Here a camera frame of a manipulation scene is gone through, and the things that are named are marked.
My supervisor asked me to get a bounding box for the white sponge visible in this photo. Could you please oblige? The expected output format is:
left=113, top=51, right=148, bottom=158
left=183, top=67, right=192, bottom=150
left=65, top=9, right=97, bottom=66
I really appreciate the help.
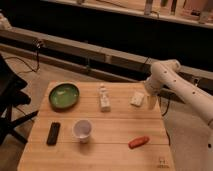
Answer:
left=130, top=92, right=145, bottom=107

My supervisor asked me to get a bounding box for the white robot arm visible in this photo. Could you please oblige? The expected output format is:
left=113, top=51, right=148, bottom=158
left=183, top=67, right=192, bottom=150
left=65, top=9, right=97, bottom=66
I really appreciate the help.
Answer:
left=144, top=59, right=213, bottom=171

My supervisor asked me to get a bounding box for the orange carrot toy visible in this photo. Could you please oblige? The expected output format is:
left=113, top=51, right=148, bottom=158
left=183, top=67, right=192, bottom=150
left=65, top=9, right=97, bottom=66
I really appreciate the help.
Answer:
left=128, top=136, right=150, bottom=149

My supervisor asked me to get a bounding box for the white bottle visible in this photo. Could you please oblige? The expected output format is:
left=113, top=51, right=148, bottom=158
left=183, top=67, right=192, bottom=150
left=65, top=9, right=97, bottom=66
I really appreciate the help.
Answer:
left=99, top=84, right=111, bottom=112

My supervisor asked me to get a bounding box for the green bowl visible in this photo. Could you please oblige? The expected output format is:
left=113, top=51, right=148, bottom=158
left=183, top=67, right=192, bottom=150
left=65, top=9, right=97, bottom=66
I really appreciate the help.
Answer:
left=49, top=83, right=80, bottom=110

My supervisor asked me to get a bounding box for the black remote control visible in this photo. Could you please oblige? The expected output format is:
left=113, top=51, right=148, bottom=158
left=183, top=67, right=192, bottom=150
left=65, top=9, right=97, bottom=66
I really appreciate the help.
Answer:
left=47, top=122, right=61, bottom=145

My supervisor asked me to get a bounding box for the black office chair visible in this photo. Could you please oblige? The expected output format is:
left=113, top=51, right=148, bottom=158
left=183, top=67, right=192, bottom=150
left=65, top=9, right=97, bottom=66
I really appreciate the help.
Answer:
left=0, top=54, right=38, bottom=145

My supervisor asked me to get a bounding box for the black cable on floor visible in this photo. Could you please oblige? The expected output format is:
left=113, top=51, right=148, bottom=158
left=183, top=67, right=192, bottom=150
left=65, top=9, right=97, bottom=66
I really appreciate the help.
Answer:
left=3, top=39, right=44, bottom=75

